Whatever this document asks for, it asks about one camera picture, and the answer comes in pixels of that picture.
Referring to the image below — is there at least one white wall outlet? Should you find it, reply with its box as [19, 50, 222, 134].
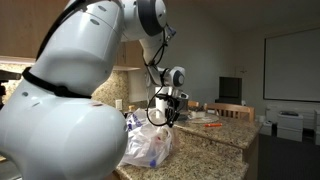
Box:
[115, 99, 122, 110]

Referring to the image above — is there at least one white plastic shopping bag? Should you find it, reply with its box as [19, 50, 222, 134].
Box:
[120, 108, 173, 168]

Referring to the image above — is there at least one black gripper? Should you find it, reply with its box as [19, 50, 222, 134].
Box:
[158, 87, 189, 127]

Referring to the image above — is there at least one white wall whiteboard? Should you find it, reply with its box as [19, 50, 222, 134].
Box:
[263, 29, 320, 102]

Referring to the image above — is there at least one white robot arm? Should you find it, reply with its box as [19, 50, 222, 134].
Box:
[0, 0, 185, 180]

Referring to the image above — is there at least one wooden upper cabinet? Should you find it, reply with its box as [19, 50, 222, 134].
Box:
[0, 0, 144, 72]

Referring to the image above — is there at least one black monitor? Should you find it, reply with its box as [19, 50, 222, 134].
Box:
[215, 77, 242, 105]

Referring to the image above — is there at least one white paper towel roll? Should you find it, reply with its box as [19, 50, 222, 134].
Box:
[155, 86, 172, 118]

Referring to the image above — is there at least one round glass lid dish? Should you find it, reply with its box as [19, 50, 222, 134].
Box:
[188, 111, 219, 124]

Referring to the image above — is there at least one wooden chair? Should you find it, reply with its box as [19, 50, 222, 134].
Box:
[204, 103, 255, 122]

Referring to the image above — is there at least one orange marker pen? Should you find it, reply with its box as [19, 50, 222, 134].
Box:
[204, 123, 223, 127]

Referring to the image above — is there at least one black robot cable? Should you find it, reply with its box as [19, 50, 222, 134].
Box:
[142, 23, 178, 128]

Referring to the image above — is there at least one white printer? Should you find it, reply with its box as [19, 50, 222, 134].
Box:
[277, 111, 303, 142]

